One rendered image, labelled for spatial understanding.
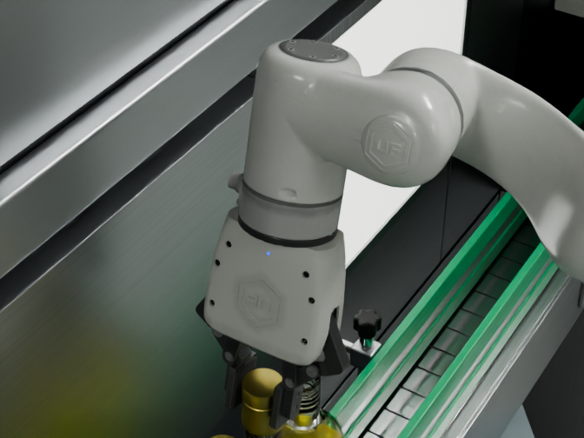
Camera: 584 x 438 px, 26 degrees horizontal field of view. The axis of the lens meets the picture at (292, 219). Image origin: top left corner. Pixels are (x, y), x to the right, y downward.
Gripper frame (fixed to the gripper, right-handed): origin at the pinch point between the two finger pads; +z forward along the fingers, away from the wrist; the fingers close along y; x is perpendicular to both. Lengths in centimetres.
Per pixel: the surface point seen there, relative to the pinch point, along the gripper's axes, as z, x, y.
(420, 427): 15.9, 26.7, 4.7
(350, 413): 17.3, 26.0, -2.7
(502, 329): 14, 49, 5
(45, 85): -24.2, -10.6, -14.8
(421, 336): 15.9, 43.0, -2.7
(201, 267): -3.7, 7.8, -11.7
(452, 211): 16, 77, -14
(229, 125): -16.6, 9.7, -11.6
